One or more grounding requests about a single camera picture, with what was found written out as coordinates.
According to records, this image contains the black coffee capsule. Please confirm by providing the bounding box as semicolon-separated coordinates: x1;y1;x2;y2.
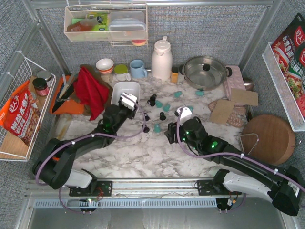
160;112;166;121
144;113;150;122
143;126;150;133
147;94;157;107

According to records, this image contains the white plastic storage basket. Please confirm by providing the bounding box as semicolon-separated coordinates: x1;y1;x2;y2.
111;81;141;105

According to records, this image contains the cardboard sheet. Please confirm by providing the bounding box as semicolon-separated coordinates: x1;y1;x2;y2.
231;88;259;106
209;99;235;125

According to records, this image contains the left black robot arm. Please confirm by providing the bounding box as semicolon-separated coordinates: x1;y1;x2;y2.
32;103;139;189

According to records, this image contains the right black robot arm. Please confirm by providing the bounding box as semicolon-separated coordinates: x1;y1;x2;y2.
164;117;305;216

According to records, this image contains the red cloth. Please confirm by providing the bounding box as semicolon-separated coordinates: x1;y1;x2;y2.
73;66;111;121

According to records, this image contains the green lidded cup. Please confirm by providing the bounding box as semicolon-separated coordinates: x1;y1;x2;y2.
114;64;131;81

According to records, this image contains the blue mug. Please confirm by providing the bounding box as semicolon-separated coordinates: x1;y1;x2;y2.
130;60;148;79

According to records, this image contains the white orange striped bowl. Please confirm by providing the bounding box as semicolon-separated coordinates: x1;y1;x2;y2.
95;58;114;74

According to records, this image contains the orange plastic tray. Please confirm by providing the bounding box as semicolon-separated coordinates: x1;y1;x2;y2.
49;78;84;115

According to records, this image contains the black chef knife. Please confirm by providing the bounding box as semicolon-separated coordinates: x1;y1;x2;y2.
52;84;74;113

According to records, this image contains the white thermos jug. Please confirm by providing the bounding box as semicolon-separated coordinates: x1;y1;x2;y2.
151;36;173;81

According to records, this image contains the yellow spice bottle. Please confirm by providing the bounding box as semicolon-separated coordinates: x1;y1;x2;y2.
171;66;179;83

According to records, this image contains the steel pot with lid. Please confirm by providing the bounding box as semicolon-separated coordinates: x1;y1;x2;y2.
179;56;233;91

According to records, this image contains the pink striped oven mitt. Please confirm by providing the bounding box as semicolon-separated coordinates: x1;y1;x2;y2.
208;100;246;128

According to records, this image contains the pink box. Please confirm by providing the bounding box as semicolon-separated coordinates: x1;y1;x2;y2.
224;65;245;100

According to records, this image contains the clear plastic food box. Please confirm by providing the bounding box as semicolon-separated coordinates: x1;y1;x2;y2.
108;11;146;41

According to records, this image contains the red lidded jar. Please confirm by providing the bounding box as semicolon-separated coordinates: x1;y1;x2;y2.
32;78;49;96

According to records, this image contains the round wooden board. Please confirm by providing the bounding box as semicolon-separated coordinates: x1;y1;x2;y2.
242;114;295;166

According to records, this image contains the orange snack bag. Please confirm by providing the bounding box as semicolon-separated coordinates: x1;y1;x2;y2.
0;81;40;146

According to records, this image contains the red seasoning packet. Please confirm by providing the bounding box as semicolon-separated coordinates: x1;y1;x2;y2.
271;13;305;116

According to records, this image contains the white handled knife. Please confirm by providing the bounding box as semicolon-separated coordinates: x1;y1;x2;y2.
62;73;78;92

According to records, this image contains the metal wire stand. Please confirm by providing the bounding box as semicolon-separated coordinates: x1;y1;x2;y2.
235;133;259;157

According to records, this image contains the white wire rack left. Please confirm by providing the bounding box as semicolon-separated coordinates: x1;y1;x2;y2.
0;51;56;161

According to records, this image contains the white wire basket right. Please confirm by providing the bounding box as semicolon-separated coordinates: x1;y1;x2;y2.
262;42;305;132

